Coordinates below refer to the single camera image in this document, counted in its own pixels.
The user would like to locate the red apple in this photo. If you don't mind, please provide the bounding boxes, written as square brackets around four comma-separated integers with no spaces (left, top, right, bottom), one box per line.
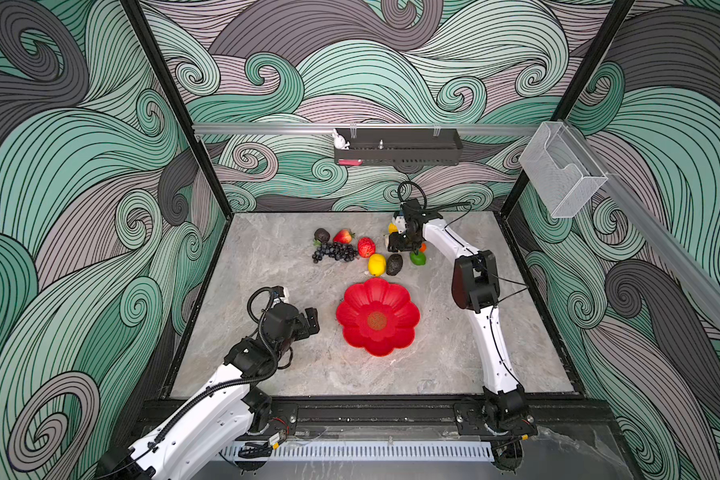
[357,237,376,258]

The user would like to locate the red flower-shaped fruit bowl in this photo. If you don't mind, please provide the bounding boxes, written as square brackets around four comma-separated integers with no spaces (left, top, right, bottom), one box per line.
[336,278,421,357]

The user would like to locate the dark purple mangosteen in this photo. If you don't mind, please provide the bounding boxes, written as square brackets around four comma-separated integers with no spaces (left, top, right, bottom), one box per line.
[314,228,331,245]

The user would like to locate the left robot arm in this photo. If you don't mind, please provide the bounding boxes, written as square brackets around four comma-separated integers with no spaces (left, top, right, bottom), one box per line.
[94,286,320,479]

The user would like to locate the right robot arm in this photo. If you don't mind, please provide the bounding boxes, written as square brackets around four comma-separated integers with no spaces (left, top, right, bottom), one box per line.
[386,180,537,439]

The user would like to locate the green lime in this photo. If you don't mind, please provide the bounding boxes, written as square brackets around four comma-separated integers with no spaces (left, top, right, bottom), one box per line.
[409,251,427,266]

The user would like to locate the dark avocado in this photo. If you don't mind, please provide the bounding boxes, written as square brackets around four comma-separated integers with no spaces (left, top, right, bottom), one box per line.
[386,253,404,276]

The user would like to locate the large yellow lemon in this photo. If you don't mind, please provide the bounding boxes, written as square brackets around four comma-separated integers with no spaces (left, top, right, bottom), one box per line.
[368,253,386,277]

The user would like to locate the red strawberry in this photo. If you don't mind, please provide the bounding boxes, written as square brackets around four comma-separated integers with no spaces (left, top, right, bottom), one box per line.
[333,229,354,245]

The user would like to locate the black grape bunch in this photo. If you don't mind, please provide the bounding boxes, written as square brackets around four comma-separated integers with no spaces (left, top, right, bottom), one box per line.
[312,242,359,263]

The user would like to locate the pink item on shelf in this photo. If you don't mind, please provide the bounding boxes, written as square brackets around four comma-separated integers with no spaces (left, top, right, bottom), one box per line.
[337,159,363,166]

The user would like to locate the white figurine on shelf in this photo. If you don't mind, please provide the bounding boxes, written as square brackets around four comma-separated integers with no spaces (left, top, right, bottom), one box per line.
[331,129,350,150]

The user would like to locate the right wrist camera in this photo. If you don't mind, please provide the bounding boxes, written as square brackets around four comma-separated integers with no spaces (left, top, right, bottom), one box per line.
[392,215,406,234]

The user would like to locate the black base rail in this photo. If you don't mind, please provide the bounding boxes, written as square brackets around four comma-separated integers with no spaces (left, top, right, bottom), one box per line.
[271,393,612,432]

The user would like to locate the black wall shelf tray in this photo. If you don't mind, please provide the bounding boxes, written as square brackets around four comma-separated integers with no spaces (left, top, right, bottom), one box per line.
[334,129,464,169]

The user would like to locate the clear plastic wall bin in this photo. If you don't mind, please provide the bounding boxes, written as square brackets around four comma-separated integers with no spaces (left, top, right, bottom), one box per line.
[519,121,607,219]

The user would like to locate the white slotted cable duct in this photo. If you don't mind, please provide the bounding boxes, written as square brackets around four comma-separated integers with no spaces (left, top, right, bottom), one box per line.
[253,441,495,463]

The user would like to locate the aluminium wall rail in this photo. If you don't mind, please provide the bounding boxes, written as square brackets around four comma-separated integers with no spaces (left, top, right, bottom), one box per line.
[192,122,540,137]

